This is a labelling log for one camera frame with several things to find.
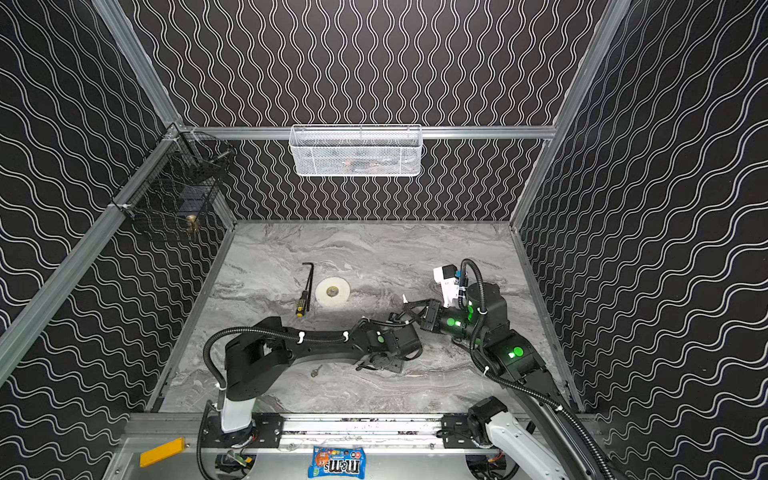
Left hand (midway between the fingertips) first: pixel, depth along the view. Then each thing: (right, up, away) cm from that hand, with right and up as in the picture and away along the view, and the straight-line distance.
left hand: (403, 366), depth 82 cm
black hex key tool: (-31, +16, +15) cm, 38 cm away
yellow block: (-58, -16, -12) cm, 62 cm away
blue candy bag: (-16, -17, -13) cm, 27 cm away
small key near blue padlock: (-25, -2, +1) cm, 25 cm away
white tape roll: (-23, +18, +18) cm, 34 cm away
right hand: (-1, +19, -16) cm, 25 cm away
